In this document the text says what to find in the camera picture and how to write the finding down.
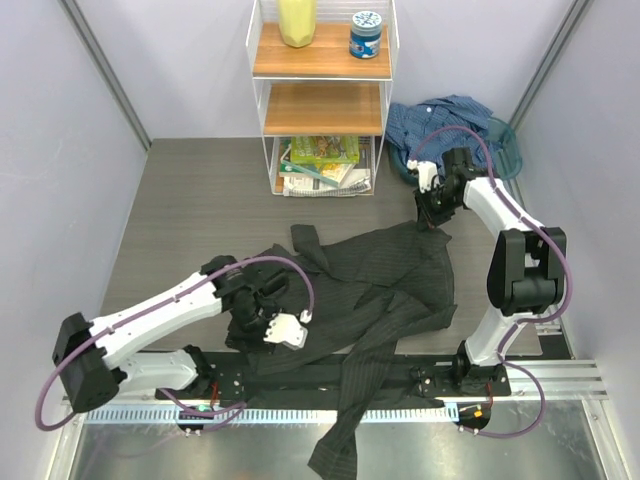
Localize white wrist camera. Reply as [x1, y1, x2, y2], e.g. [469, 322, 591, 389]
[407, 159, 440, 193]
[263, 310, 312, 350]

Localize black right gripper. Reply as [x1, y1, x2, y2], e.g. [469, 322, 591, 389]
[414, 182, 461, 232]

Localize blue lidded jar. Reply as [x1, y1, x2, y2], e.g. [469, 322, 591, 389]
[349, 11, 383, 59]

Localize stack of books and papers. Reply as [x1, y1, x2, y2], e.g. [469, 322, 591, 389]
[274, 137, 372, 197]

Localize black pinstripe long sleeve shirt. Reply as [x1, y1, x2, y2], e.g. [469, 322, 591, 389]
[225, 221, 457, 479]

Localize teal plastic basin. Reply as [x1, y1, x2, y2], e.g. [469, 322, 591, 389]
[386, 117, 522, 187]

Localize perforated metal rail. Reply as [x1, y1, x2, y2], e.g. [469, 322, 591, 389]
[85, 403, 459, 425]

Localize yellow vase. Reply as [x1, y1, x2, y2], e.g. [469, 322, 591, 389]
[277, 0, 317, 48]

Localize blue checked long sleeve shirt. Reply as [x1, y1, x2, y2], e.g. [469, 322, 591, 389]
[386, 95, 496, 173]

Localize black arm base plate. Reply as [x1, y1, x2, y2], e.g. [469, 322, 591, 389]
[174, 352, 511, 410]

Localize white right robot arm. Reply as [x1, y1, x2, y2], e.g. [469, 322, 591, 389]
[407, 148, 567, 395]

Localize white wire wooden shelf unit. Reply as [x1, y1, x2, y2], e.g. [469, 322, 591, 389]
[245, 1, 400, 195]

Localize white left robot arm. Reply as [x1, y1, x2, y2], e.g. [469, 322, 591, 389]
[52, 256, 287, 413]

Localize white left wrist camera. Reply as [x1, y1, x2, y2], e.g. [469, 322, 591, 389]
[263, 310, 312, 350]

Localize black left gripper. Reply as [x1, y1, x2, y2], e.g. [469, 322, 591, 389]
[226, 300, 286, 354]

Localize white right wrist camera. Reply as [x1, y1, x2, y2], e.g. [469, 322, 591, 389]
[407, 159, 440, 193]

